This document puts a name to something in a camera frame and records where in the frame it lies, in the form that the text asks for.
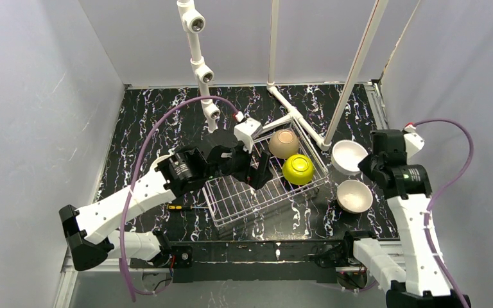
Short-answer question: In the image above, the pale grey bowl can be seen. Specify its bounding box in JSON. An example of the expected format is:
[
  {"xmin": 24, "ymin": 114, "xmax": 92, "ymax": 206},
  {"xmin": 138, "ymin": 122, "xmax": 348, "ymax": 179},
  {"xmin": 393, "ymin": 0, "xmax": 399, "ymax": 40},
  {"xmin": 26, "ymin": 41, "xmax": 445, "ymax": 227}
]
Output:
[{"xmin": 331, "ymin": 140, "xmax": 368, "ymax": 176}]

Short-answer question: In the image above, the beige bowl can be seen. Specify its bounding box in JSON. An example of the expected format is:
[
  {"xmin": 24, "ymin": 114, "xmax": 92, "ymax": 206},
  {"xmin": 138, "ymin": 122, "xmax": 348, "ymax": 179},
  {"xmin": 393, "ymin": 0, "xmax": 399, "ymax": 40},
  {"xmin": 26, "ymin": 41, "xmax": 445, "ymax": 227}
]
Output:
[{"xmin": 268, "ymin": 129, "xmax": 299, "ymax": 159}]

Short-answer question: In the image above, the yellow-green bowl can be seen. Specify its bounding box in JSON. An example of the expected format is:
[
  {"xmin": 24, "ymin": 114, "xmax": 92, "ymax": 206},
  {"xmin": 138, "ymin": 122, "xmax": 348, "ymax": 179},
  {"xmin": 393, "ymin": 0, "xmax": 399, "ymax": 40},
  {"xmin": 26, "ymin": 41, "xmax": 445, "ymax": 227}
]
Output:
[{"xmin": 282, "ymin": 154, "xmax": 315, "ymax": 185}]

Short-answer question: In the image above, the white bowl with brown outside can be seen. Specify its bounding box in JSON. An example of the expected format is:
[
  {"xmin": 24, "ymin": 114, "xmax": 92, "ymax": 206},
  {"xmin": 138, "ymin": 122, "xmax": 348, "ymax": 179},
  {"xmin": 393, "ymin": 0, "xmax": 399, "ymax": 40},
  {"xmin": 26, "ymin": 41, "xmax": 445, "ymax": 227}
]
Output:
[{"xmin": 150, "ymin": 154, "xmax": 171, "ymax": 169}]

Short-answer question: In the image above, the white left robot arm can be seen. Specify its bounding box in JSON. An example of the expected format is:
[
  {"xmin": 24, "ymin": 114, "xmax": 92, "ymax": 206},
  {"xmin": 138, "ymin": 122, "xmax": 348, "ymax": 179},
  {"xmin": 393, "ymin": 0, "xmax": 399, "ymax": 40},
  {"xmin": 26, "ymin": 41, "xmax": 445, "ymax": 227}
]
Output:
[{"xmin": 58, "ymin": 130, "xmax": 273, "ymax": 271}]

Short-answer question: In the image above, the white bowl with tan outside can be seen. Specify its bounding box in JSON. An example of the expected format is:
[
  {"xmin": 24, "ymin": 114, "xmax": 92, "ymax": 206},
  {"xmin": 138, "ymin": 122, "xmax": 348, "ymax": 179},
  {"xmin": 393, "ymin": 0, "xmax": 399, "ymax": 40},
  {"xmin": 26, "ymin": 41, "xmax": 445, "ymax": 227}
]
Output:
[{"xmin": 336, "ymin": 180, "xmax": 373, "ymax": 214}]

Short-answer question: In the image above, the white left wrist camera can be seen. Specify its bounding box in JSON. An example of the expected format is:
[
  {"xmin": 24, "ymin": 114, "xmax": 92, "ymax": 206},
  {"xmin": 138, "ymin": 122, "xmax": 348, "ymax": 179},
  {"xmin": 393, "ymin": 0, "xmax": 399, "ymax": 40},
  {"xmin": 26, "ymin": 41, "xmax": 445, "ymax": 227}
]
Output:
[{"xmin": 234, "ymin": 118, "xmax": 263, "ymax": 153}]

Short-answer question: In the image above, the white wire dish rack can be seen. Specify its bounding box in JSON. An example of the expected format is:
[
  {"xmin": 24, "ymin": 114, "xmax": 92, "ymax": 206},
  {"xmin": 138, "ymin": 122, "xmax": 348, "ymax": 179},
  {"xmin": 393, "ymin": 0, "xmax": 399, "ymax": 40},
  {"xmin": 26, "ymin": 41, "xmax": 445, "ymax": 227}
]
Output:
[{"xmin": 202, "ymin": 120, "xmax": 329, "ymax": 228}]

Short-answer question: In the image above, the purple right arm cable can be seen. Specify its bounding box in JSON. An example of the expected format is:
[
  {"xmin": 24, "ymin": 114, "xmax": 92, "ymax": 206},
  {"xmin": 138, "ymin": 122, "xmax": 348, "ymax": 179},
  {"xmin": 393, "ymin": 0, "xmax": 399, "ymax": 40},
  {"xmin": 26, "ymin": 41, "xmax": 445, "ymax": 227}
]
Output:
[{"xmin": 412, "ymin": 119, "xmax": 475, "ymax": 308}]

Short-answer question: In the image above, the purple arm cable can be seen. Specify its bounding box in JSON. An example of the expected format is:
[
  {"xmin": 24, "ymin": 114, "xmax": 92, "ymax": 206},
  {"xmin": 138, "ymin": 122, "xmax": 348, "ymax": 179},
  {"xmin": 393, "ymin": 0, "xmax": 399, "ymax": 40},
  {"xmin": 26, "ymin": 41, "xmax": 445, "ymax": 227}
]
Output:
[
  {"xmin": 412, "ymin": 119, "xmax": 475, "ymax": 308},
  {"xmin": 119, "ymin": 96, "xmax": 241, "ymax": 303}
]

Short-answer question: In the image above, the yellow handled screwdriver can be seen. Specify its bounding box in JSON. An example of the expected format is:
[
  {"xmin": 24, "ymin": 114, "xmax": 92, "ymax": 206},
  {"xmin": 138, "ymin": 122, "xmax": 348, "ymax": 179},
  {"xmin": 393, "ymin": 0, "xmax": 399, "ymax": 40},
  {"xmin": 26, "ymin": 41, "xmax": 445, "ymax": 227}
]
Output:
[{"xmin": 166, "ymin": 204, "xmax": 207, "ymax": 212}]

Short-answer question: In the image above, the white PVC pipe frame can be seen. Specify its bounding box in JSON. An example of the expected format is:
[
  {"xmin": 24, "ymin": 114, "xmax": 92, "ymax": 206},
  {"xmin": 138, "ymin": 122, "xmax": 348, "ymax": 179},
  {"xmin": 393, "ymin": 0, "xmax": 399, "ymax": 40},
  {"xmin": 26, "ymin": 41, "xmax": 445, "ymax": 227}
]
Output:
[{"xmin": 173, "ymin": 1, "xmax": 390, "ymax": 151}]

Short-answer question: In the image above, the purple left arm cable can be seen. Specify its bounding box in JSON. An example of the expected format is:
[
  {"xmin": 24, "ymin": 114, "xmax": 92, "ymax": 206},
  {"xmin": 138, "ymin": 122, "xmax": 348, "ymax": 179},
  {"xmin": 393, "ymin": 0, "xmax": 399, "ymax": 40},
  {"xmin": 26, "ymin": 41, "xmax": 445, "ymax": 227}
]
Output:
[{"xmin": 119, "ymin": 96, "xmax": 241, "ymax": 303}]

